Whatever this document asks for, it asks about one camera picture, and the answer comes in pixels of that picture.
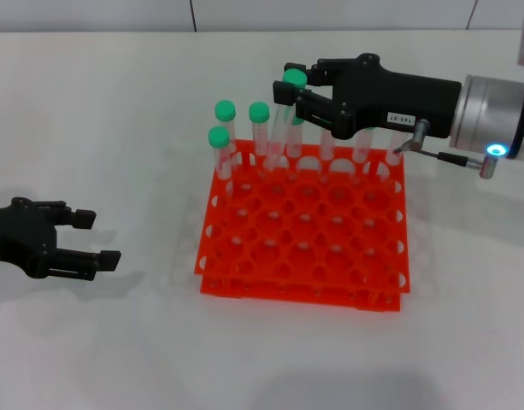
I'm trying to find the green capped clear test tube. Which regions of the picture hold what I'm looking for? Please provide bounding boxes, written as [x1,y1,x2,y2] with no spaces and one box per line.
[353,126,376,166]
[214,100,238,172]
[262,68,309,173]
[248,101,271,157]
[320,123,336,161]
[286,114,306,159]
[385,130,406,167]
[207,126,234,180]

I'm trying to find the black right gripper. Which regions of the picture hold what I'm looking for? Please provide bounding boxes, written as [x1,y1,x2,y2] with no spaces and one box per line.
[273,52,464,142]

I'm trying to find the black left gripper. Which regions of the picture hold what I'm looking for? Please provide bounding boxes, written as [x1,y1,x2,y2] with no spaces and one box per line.
[0,196,123,283]

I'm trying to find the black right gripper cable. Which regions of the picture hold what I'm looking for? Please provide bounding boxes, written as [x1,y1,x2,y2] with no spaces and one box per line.
[392,119,504,180]

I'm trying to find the red plastic test tube rack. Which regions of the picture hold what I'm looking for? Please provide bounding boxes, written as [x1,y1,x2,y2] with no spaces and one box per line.
[192,138,412,313]

